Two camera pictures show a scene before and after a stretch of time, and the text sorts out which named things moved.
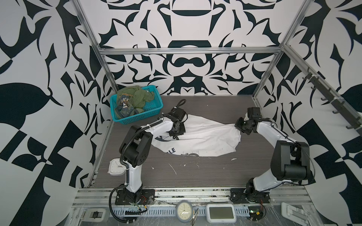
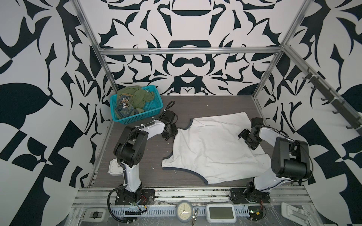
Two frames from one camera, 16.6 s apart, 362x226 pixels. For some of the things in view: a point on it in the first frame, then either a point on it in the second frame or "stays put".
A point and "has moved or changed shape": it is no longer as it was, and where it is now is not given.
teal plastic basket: (152, 107) stays put
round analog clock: (184, 211) stays put
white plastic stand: (294, 214) stays put
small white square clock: (116, 167) stays put
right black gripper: (238, 125) → (243, 134)
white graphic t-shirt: (204, 137) has moved or changed shape
